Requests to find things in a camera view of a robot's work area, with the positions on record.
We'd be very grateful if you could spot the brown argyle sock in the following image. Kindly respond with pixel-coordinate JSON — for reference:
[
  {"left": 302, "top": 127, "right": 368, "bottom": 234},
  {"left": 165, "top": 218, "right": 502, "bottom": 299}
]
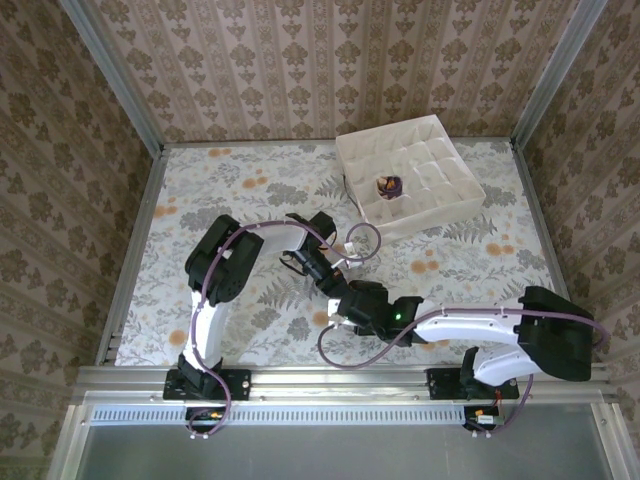
[{"left": 372, "top": 174, "right": 397, "bottom": 200}]

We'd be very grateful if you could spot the white fabric organizer box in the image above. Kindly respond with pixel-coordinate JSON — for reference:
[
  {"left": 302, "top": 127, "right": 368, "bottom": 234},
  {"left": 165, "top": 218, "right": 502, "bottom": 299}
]
[{"left": 333, "top": 113, "right": 486, "bottom": 246}]

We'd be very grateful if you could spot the aluminium mounting beam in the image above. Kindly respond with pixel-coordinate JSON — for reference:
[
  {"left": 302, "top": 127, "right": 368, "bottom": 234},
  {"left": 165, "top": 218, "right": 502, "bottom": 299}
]
[{"left": 74, "top": 363, "right": 621, "bottom": 407}]

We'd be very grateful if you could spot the grey metal panel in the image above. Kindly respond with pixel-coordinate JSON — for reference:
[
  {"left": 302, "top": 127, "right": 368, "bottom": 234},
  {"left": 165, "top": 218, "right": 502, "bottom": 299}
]
[{"left": 74, "top": 423, "right": 619, "bottom": 480}]

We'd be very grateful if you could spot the small black controller board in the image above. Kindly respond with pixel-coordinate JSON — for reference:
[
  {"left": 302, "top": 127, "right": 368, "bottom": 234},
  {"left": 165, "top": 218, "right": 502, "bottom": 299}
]
[
  {"left": 462, "top": 404, "right": 507, "bottom": 434},
  {"left": 185, "top": 407, "right": 231, "bottom": 436}
]

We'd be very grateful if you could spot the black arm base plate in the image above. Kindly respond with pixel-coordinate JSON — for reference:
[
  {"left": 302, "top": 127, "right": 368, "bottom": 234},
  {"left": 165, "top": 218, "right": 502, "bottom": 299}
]
[
  {"left": 426, "top": 367, "right": 520, "bottom": 401},
  {"left": 163, "top": 367, "right": 252, "bottom": 402}
]

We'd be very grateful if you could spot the slotted grey cable duct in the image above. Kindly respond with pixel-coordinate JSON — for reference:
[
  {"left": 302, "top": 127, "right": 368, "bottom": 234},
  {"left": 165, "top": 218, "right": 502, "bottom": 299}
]
[{"left": 89, "top": 405, "right": 465, "bottom": 426}]

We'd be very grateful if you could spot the aluminium table end rail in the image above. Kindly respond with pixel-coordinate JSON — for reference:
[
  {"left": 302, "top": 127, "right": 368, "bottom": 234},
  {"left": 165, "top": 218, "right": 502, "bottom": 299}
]
[{"left": 162, "top": 139, "right": 517, "bottom": 149}]

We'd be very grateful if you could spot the aluminium table side rail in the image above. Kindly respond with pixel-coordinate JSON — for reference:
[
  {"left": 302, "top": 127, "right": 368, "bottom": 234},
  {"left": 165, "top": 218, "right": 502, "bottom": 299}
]
[
  {"left": 510, "top": 139, "right": 574, "bottom": 301},
  {"left": 107, "top": 144, "right": 169, "bottom": 369}
]

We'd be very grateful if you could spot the aluminium frame post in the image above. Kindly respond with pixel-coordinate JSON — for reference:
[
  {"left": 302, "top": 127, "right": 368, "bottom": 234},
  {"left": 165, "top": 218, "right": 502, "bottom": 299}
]
[
  {"left": 63, "top": 0, "right": 167, "bottom": 154},
  {"left": 47, "top": 403, "right": 94, "bottom": 480},
  {"left": 589, "top": 399, "right": 632, "bottom": 480},
  {"left": 510, "top": 0, "right": 609, "bottom": 146}
]

